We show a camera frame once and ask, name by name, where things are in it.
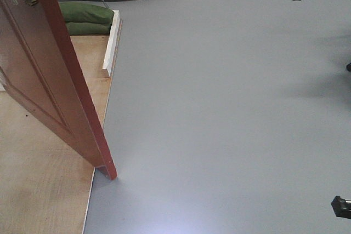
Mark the brown wooden door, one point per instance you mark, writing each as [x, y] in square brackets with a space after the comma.
[40, 70]

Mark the black robot part corner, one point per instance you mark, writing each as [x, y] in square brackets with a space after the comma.
[341, 207]

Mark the lower green sandbag far left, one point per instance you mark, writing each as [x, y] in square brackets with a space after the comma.
[86, 28]

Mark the green sandbag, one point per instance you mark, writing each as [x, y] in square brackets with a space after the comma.
[80, 12]
[86, 28]

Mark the upper green sandbag far left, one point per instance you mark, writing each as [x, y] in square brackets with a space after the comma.
[80, 12]

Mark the left plywood platform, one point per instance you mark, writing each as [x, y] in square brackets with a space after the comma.
[45, 185]

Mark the white far edge rail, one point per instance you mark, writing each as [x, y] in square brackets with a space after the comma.
[112, 45]

